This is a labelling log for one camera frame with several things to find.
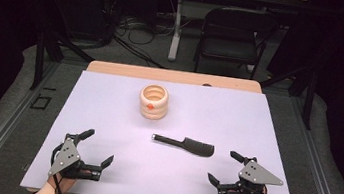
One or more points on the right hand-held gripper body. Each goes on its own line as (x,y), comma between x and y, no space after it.
(255,175)

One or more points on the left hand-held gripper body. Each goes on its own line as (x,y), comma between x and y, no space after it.
(66,158)

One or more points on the black comb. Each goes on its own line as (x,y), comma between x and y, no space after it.
(193,146)

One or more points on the cream ribbed cup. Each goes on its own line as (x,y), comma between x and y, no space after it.
(153,106)

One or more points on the person's left hand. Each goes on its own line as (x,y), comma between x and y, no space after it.
(65,183)

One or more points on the white table mat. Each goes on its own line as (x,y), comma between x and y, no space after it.
(149,174)

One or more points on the black metal stand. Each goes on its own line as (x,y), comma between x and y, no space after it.
(39,59)
(309,95)

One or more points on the wooden table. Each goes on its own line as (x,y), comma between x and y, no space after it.
(176,76)

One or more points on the black folding chair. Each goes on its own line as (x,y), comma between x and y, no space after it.
(230,47)

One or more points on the white-legged desk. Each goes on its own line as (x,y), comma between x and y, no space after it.
(175,40)

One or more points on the metal floor rail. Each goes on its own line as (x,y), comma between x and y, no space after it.
(321,170)
(4,128)

